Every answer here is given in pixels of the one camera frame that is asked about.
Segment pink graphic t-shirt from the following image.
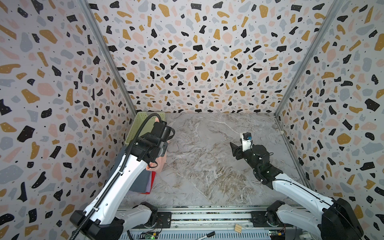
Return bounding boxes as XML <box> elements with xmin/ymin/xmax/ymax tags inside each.
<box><xmin>146</xmin><ymin>117</ymin><xmax>171</xmax><ymax>173</ymax></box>

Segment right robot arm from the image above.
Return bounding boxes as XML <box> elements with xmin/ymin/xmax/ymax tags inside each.
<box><xmin>230</xmin><ymin>140</ymin><xmax>364</xmax><ymax>240</ymax></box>

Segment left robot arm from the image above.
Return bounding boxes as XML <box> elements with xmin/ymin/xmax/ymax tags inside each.
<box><xmin>70</xmin><ymin>114</ymin><xmax>175</xmax><ymax>240</ymax></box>

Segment green plastic basket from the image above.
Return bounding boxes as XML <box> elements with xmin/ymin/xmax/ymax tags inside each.
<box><xmin>124</xmin><ymin>111</ymin><xmax>166</xmax><ymax>148</ymax></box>

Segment folded grey t-shirt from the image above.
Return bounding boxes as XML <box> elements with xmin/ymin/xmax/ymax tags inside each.
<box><xmin>109</xmin><ymin>147</ymin><xmax>152</xmax><ymax>194</ymax></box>

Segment right wooden block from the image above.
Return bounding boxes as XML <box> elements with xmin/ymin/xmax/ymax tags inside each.
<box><xmin>234</xmin><ymin>224</ymin><xmax>243</xmax><ymax>234</ymax></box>

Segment right circuit board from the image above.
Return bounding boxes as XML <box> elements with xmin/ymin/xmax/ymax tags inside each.
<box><xmin>269</xmin><ymin>231</ymin><xmax>286</xmax><ymax>240</ymax></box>

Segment green circuit board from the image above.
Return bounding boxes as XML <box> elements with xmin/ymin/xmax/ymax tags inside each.
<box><xmin>138</xmin><ymin>232</ymin><xmax>159</xmax><ymax>240</ymax></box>

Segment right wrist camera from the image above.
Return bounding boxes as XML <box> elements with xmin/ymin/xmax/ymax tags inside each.
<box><xmin>241</xmin><ymin>132</ymin><xmax>253</xmax><ymax>152</ymax></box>

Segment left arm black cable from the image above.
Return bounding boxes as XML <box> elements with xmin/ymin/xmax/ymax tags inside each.
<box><xmin>68</xmin><ymin>113</ymin><xmax>163</xmax><ymax>240</ymax></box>

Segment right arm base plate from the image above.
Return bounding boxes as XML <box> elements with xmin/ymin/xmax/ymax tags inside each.
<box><xmin>250</xmin><ymin>211</ymin><xmax>294</xmax><ymax>228</ymax></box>

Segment aluminium rail frame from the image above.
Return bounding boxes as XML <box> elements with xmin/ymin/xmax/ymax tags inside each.
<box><xmin>82</xmin><ymin>191</ymin><xmax>340</xmax><ymax>240</ymax></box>

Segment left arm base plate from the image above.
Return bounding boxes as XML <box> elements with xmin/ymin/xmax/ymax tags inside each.
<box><xmin>132</xmin><ymin>212</ymin><xmax>172</xmax><ymax>230</ymax></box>

